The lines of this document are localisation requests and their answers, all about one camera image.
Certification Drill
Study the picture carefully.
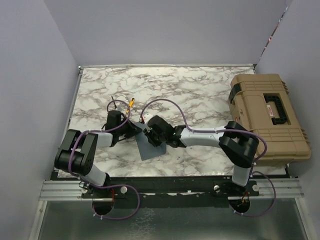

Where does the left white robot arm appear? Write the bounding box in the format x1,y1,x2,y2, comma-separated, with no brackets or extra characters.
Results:
54,110,143,198

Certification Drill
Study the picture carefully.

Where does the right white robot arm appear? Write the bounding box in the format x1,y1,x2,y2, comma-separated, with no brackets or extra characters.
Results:
143,114,259,196

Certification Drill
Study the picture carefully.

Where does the yellow utility knife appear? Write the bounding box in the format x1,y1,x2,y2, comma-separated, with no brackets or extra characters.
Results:
126,97,135,113

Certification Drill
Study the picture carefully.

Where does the tan plastic tool case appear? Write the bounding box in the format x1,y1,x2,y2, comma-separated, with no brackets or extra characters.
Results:
228,74,311,167

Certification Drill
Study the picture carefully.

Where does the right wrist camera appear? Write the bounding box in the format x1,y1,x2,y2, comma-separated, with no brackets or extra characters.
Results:
142,113,154,132

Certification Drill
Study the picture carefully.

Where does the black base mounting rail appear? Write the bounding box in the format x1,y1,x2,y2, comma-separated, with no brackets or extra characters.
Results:
51,171,261,208

